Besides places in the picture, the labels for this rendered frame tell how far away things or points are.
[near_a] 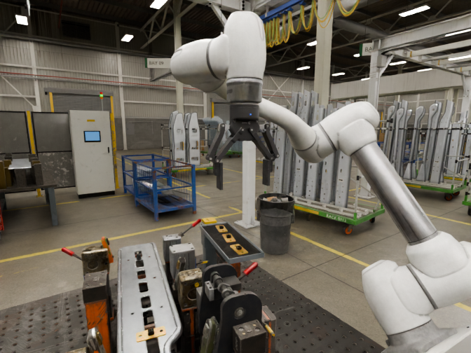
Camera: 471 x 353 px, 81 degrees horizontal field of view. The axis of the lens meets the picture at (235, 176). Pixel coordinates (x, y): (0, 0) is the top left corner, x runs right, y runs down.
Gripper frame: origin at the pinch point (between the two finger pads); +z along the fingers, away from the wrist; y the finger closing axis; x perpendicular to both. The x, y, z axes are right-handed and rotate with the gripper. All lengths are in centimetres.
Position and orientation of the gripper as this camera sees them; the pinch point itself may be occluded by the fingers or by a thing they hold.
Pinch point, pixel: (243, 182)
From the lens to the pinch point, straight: 74.1
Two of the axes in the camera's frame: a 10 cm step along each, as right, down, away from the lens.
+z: 0.0, 9.9, 1.7
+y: -9.2, 0.6, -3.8
